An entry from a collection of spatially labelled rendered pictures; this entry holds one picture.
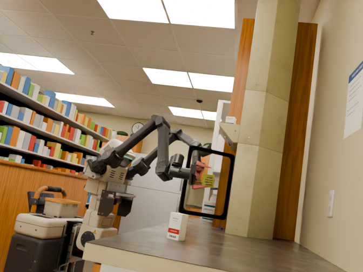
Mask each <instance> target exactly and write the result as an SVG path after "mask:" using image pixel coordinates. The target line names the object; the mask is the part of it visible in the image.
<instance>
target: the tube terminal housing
mask: <svg viewBox="0 0 363 272"><path fill-rule="evenodd" d="M287 112H288V102H287V101H285V100H282V99H280V98H278V97H276V96H274V95H272V94H270V93H267V92H263V91H254V90H245V96H244V103H243V111H242V116H241V123H240V131H239V138H238V146H237V153H236V160H235V165H234V172H233V180H232V187H231V195H230V202H229V207H228V214H227V222H226V229H225V233H226V234H232V235H238V236H243V237H251V238H258V239H268V240H272V239H273V230H274V221H275V212H276V206H277V198H278V189H279V180H280V171H281V162H282V157H283V148H284V139H285V129H286V121H287Z"/></svg>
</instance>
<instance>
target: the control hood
mask: <svg viewBox="0 0 363 272"><path fill-rule="evenodd" d="M219 127H220V132H221V136H222V137H223V138H224V136H223V133H224V134H225V135H226V137H227V138H228V140H229V141H230V142H231V144H232V150H233V151H234V152H236V151H237V146H238V138H239V131H240V125H237V124H228V123H220V122H219Z"/></svg>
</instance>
